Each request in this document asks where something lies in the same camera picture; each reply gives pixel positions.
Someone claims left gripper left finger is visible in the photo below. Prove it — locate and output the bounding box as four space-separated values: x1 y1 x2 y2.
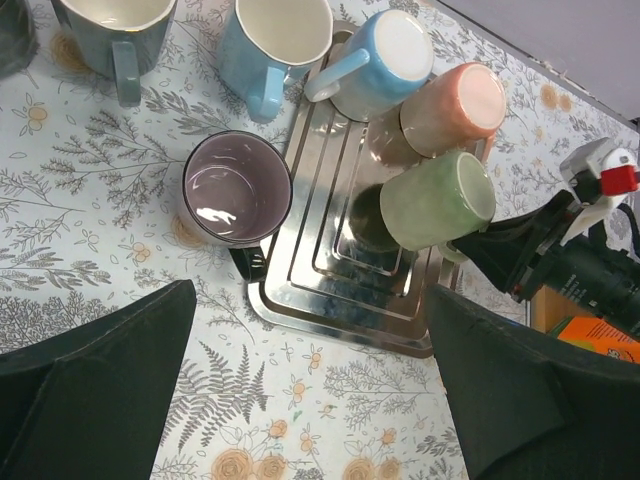
1 280 196 479

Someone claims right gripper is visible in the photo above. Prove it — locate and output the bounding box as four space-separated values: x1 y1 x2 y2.
454 192 639 335

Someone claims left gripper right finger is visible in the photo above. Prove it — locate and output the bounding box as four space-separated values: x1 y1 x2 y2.
423 285 639 479

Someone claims green mug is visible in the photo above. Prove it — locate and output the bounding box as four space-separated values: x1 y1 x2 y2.
379 151 496 252

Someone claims purple mug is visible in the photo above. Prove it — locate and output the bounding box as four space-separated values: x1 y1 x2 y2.
177 130 293 283

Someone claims light blue faceted mug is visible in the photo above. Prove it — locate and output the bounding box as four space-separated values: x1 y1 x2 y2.
216 0 333 124

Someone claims dark grey mug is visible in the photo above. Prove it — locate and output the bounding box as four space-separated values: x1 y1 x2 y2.
52 0 177 107

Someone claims dark teal mug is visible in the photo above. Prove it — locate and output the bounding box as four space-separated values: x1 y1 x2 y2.
0 0 38 79

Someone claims pink mug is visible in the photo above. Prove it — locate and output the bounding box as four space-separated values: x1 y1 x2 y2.
399 62 507 158

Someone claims blue white mug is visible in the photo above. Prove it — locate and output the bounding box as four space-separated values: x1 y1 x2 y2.
304 9 434 122

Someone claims orange yellow box on shelf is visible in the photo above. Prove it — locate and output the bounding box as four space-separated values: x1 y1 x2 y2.
548 317 639 364

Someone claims steel tray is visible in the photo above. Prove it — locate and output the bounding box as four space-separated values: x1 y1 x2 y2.
244 19 494 359

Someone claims wire wooden shelf rack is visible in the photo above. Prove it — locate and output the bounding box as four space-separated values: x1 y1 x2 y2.
529 287 580 333

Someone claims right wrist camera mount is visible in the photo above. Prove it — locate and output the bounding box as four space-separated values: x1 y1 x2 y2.
560 137 639 246

